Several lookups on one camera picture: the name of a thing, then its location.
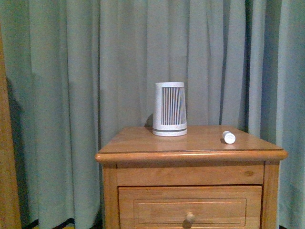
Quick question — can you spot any white medicine bottle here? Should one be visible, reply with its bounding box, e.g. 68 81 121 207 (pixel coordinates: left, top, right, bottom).
222 131 236 144

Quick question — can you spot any wooden drawer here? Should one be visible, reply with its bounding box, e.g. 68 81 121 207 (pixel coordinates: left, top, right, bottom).
119 186 262 229

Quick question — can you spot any white cylindrical air purifier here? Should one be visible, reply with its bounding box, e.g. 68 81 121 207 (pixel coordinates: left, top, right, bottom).
152 82 187 137

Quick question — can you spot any wooden nightstand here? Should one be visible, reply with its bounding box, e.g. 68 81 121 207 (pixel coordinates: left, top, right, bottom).
96 125 287 229

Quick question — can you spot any grey curtain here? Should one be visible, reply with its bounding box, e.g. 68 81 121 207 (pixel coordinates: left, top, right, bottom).
0 0 305 229

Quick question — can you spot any wooden bed frame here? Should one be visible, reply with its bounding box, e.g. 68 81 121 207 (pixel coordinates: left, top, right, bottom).
0 42 21 229

